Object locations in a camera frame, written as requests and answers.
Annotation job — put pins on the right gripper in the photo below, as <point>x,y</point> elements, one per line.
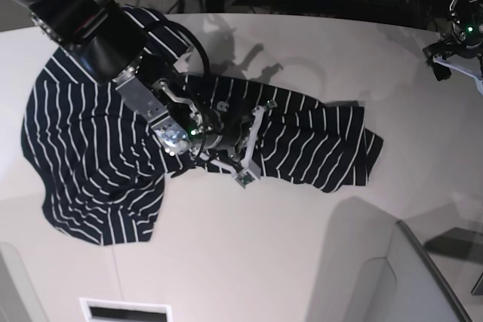
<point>225,135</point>

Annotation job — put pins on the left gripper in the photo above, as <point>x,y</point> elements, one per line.
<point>439,53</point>

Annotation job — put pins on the navy white striped t-shirt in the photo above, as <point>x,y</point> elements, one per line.
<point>104,171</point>

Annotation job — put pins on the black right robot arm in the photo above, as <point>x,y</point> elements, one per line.
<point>110,47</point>

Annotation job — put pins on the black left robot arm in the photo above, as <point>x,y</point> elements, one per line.
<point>466,17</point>

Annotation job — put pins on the white slotted box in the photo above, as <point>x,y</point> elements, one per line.
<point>108,310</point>

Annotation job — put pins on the grey monitor edge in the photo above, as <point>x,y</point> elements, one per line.
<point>423,291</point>

